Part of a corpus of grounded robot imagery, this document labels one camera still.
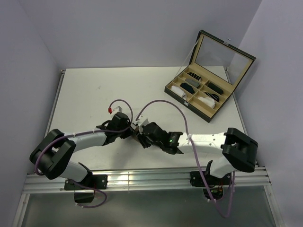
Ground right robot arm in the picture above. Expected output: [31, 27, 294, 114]
[135, 122, 258, 184]

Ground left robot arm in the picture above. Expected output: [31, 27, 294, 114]
[29, 112, 131, 189]

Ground grey rolled sock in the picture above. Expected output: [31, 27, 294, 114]
[185, 79, 200, 88]

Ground white rolled sock in box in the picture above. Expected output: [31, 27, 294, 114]
[198, 97, 215, 108]

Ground black white striped rolled sock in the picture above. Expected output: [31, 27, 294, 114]
[188, 72, 202, 82]

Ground dark striped rolled sock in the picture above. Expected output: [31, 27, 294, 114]
[205, 92, 220, 102]

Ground black compartment storage box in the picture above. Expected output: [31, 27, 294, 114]
[164, 30, 256, 122]

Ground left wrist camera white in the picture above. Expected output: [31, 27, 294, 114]
[108, 106, 123, 117]

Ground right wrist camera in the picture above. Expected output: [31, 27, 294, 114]
[131, 114, 149, 131]

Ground aluminium frame rail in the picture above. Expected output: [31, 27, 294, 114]
[22, 167, 271, 194]

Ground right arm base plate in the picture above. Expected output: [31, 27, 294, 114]
[188, 170, 232, 189]

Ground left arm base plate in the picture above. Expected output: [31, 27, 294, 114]
[64, 175, 107, 191]

